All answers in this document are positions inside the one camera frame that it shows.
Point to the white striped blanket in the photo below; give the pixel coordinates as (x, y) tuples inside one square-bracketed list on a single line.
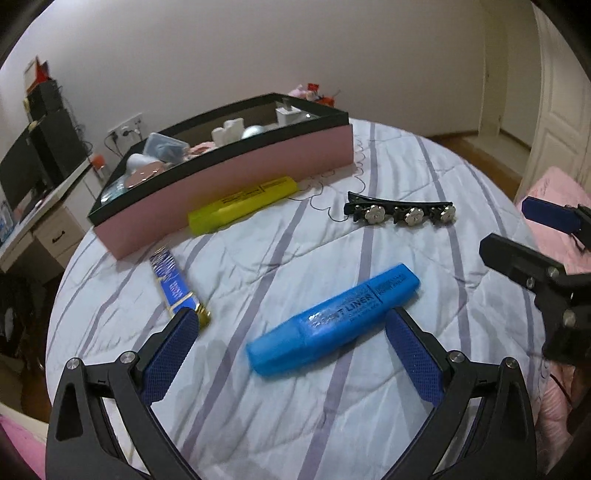
[(277, 415)]

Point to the white figurine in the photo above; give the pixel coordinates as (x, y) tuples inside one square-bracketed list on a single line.
[(226, 131)]

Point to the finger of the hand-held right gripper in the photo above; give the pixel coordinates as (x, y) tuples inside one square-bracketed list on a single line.
[(551, 214), (554, 295)]

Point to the blue tube gold cap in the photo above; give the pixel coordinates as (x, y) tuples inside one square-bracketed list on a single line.
[(171, 281)]

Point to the white round container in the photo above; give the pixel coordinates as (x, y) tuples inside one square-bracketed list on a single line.
[(138, 161)]

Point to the pink bedding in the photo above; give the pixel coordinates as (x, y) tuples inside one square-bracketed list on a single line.
[(18, 452)]

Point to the pink blanket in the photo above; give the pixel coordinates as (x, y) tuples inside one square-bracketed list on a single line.
[(554, 184)]

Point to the white charger plug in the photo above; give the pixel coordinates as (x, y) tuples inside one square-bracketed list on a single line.
[(288, 115)]

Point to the rose gold round compact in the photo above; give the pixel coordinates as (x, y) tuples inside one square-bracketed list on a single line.
[(145, 175)]

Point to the pink storage box black rim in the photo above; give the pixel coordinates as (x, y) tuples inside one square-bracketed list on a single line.
[(231, 184)]

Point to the yellow highlighter pen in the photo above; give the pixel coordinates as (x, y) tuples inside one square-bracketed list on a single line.
[(240, 205)]

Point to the black flower hair clip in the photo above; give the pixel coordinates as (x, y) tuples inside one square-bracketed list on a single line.
[(397, 205)]

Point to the silver ball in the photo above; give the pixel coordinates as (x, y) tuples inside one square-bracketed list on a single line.
[(254, 131)]

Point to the small pink toy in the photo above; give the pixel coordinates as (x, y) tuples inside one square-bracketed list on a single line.
[(203, 147)]

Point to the white desk with drawers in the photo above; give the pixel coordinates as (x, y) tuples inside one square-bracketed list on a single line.
[(55, 230)]

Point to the bottle with orange cap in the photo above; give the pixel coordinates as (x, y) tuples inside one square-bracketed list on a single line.
[(97, 166)]

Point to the black computer monitor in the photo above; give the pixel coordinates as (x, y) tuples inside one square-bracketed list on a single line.
[(21, 175)]

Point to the pink plush toy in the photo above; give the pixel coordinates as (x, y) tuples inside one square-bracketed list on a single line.
[(309, 92)]

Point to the white door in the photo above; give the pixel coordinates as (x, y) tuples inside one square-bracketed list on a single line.
[(545, 92)]

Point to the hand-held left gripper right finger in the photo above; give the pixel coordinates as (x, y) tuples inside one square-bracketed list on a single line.
[(415, 360)]

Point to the black computer tower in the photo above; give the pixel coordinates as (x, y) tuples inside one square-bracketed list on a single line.
[(57, 143)]

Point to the clear plastic bag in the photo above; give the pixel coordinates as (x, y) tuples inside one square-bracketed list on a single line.
[(166, 147)]

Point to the red and white carton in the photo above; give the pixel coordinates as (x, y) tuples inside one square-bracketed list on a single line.
[(37, 74)]

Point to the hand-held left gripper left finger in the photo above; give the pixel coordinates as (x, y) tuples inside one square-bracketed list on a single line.
[(168, 355)]

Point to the wall power outlet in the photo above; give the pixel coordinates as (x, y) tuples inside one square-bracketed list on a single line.
[(124, 127)]

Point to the blue highlighter pen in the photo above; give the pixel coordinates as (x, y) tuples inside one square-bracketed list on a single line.
[(323, 327)]

